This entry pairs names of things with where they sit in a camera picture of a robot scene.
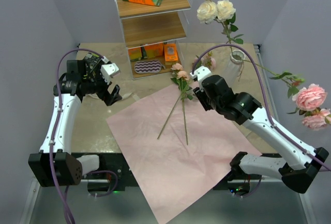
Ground beige printed ribbon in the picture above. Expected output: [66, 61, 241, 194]
[87, 93, 140, 101]

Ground pink wrapping paper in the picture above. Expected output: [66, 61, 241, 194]
[107, 85, 259, 223]

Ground white rose stem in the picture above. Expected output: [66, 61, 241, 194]
[197, 0, 244, 44]

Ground large pink rose stem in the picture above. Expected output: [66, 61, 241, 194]
[256, 64, 330, 131]

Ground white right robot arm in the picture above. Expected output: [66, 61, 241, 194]
[190, 72, 329, 193]

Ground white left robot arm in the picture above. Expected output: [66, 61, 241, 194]
[28, 54, 122, 187]

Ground white ribbed ceramic vase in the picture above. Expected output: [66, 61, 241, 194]
[222, 50, 246, 87]

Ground black green product box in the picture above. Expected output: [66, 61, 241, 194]
[83, 53, 102, 79]

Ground small peach rose stem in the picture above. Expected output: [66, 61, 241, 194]
[157, 63, 200, 140]

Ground purple wavy pad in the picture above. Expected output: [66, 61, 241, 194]
[134, 60, 166, 74]

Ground orange green box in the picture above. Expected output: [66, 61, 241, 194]
[128, 47, 143, 62]

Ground orange blister pack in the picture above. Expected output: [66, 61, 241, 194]
[163, 43, 178, 63]

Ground orange box on shelf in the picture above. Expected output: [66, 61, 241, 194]
[142, 43, 163, 58]

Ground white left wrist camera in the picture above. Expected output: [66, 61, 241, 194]
[101, 63, 121, 83]

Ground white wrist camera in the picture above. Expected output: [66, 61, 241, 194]
[189, 66, 212, 82]
[101, 63, 121, 83]

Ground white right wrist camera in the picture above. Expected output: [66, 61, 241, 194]
[189, 66, 212, 82]

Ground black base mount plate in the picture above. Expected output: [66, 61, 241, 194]
[83, 153, 262, 193]

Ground white wire wooden shelf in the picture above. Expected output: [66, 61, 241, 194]
[110, 0, 194, 80]

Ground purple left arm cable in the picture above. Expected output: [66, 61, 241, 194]
[49, 49, 109, 224]

